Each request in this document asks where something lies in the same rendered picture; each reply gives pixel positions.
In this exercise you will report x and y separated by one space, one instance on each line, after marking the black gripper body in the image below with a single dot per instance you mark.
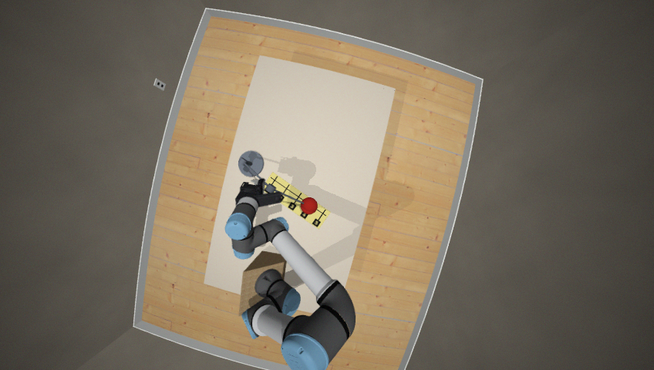
249 190

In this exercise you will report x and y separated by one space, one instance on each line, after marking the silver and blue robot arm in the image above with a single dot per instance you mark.
309 342

